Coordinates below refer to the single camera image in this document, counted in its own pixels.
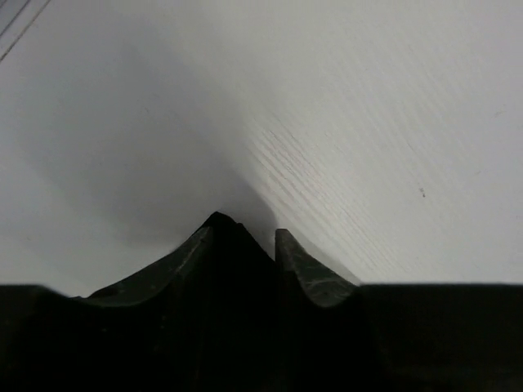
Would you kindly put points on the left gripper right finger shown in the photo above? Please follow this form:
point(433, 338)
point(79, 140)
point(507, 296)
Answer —
point(319, 283)

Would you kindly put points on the black t shirt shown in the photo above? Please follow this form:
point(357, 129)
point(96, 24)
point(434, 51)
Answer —
point(227, 317)

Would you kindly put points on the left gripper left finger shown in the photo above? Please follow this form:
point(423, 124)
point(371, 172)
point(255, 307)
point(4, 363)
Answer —
point(150, 281)

